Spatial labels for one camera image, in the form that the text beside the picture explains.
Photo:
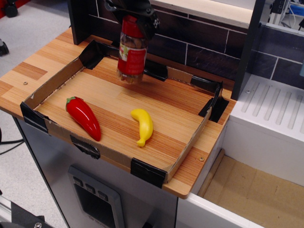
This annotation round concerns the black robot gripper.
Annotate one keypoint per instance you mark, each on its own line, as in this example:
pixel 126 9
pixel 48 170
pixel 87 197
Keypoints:
pixel 147 19

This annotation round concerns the red-lidded clear spice bottle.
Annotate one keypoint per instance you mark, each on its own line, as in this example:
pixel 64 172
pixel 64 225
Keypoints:
pixel 132 52

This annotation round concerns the cardboard fence with black tape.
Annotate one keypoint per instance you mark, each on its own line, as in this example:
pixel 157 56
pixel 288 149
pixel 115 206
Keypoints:
pixel 188 118

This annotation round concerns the dark grey upright panel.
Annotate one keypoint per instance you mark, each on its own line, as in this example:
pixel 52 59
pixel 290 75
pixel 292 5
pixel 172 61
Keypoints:
pixel 241 79

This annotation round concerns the yellow toy banana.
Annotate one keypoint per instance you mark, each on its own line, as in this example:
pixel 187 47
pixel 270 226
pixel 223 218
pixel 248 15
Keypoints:
pixel 145 125

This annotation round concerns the red toy chili pepper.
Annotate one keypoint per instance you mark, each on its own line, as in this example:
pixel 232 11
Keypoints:
pixel 83 115

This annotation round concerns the white toy sink drainboard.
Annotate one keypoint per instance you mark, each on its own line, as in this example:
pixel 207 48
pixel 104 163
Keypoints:
pixel 273 108

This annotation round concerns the black chair caster wheel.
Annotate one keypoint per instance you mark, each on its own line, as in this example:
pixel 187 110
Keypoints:
pixel 3 48

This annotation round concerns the grey oven control panel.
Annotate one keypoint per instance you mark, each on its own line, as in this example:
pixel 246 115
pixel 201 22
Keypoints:
pixel 98 201

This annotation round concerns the black upright shelf post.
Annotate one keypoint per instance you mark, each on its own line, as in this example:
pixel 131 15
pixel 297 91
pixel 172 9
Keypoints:
pixel 80 12

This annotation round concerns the black bracket with bolt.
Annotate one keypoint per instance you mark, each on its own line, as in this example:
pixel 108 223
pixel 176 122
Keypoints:
pixel 14 216

